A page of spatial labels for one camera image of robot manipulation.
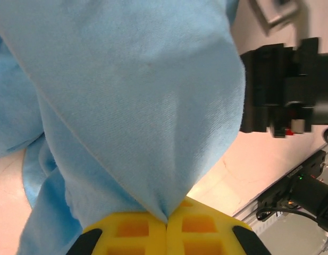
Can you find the light blue t-shirt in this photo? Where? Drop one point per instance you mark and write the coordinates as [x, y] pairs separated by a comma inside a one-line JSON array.
[[126, 93]]

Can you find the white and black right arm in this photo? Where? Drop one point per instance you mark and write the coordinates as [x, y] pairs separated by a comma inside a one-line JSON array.
[[312, 191]]

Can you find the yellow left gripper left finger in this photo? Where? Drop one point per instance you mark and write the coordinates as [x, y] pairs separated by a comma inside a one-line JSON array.
[[131, 231]]

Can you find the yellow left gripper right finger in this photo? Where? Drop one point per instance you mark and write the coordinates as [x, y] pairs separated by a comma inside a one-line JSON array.
[[201, 228]]

